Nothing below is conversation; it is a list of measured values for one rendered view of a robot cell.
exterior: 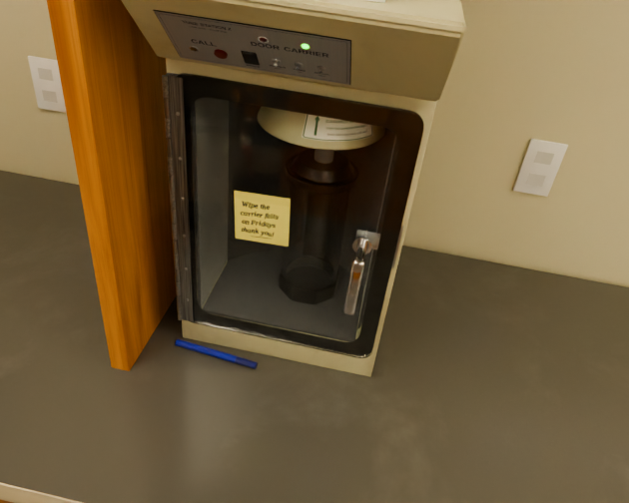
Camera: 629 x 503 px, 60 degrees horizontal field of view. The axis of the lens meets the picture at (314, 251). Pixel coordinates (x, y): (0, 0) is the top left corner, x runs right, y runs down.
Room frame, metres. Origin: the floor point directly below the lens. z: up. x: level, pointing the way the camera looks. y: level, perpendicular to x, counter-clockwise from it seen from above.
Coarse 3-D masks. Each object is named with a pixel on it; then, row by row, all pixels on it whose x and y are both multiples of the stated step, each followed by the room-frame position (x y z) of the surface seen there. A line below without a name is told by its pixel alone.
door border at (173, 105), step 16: (176, 80) 0.62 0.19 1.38; (176, 96) 0.62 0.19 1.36; (176, 112) 0.62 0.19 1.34; (176, 128) 0.62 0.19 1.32; (176, 144) 0.62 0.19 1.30; (176, 160) 0.62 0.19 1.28; (176, 176) 0.62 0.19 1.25; (176, 192) 0.62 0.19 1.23; (176, 208) 0.62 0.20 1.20; (176, 224) 0.62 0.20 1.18; (176, 240) 0.62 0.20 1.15; (176, 272) 0.62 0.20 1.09; (192, 304) 0.62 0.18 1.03; (192, 320) 0.62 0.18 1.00
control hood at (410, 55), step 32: (128, 0) 0.54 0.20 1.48; (160, 0) 0.53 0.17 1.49; (192, 0) 0.52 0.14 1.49; (224, 0) 0.51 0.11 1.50; (256, 0) 0.50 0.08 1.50; (288, 0) 0.50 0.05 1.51; (320, 0) 0.51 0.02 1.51; (352, 0) 0.52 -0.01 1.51; (416, 0) 0.56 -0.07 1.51; (448, 0) 0.58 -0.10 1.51; (160, 32) 0.57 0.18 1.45; (320, 32) 0.52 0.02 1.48; (352, 32) 0.51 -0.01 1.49; (384, 32) 0.50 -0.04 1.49; (416, 32) 0.49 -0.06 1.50; (448, 32) 0.49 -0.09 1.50; (352, 64) 0.55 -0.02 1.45; (384, 64) 0.54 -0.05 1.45; (416, 64) 0.53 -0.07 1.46; (448, 64) 0.52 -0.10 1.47; (416, 96) 0.57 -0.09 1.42
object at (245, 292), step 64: (192, 128) 0.62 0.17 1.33; (256, 128) 0.61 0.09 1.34; (320, 128) 0.60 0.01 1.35; (384, 128) 0.59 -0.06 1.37; (192, 192) 0.62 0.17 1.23; (256, 192) 0.61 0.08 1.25; (320, 192) 0.60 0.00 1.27; (384, 192) 0.59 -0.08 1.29; (192, 256) 0.62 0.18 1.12; (256, 256) 0.61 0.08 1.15; (320, 256) 0.60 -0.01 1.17; (384, 256) 0.59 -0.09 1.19; (256, 320) 0.61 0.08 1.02; (320, 320) 0.60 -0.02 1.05
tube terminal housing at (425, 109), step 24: (168, 72) 0.63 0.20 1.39; (192, 72) 0.63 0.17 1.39; (216, 72) 0.63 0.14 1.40; (240, 72) 0.62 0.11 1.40; (336, 96) 0.61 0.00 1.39; (360, 96) 0.61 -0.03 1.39; (384, 96) 0.61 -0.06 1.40; (408, 216) 0.60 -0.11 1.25; (384, 312) 0.60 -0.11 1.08; (192, 336) 0.63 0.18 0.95; (216, 336) 0.63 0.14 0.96; (240, 336) 0.62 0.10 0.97; (312, 360) 0.61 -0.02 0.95; (336, 360) 0.61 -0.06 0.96; (360, 360) 0.60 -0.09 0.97
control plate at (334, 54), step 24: (168, 24) 0.55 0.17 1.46; (192, 24) 0.54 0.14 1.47; (216, 24) 0.54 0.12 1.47; (240, 24) 0.53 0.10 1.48; (216, 48) 0.57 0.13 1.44; (240, 48) 0.56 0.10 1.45; (264, 48) 0.55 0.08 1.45; (288, 48) 0.55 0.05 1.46; (312, 48) 0.54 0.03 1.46; (336, 48) 0.53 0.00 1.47; (288, 72) 0.58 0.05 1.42; (312, 72) 0.57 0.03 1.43; (336, 72) 0.56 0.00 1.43
